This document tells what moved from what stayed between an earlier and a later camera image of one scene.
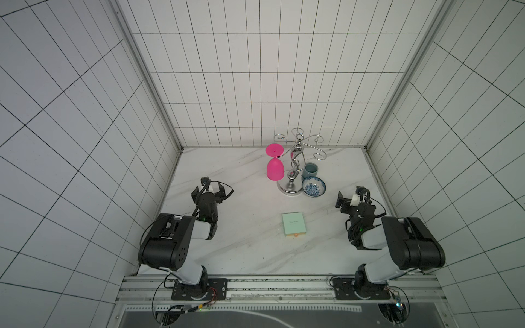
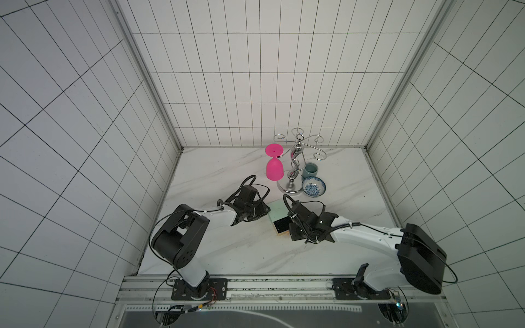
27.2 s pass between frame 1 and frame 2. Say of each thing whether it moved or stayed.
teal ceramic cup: stayed
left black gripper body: moved
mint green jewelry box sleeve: moved
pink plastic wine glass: stayed
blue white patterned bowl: stayed
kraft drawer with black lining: moved
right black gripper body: moved
